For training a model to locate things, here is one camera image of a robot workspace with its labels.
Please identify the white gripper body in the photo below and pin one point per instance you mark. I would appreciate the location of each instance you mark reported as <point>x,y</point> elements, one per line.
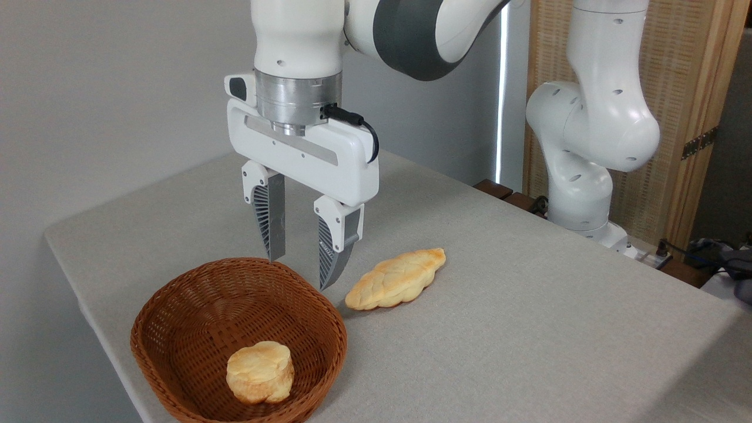
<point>329,161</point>

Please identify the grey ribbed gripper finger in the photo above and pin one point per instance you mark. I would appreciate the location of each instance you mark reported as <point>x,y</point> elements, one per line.
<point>271,217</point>
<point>336,247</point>

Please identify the long braided bread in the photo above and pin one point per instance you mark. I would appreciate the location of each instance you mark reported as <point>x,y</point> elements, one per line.
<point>396,279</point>

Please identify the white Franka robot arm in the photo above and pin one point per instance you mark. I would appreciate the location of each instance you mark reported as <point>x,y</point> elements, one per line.
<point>593,117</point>

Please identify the brown wicker basket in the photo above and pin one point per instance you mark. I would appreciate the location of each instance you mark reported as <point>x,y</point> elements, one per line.
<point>194,317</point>

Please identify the round bread roll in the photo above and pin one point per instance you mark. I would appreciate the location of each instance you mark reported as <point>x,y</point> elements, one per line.
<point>261,371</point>

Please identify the grey fabric tablecloth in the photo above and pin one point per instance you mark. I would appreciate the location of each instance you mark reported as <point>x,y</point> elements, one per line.
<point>499,329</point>

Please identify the wooden bamboo folding screen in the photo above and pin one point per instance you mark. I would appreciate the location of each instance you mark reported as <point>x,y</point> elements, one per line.
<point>681,59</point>

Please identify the metal screen hinge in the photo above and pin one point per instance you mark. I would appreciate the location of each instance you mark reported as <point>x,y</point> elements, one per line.
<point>699,143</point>

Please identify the dark grey bag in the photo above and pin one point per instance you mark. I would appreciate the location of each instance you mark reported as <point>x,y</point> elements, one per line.
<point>741,276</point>

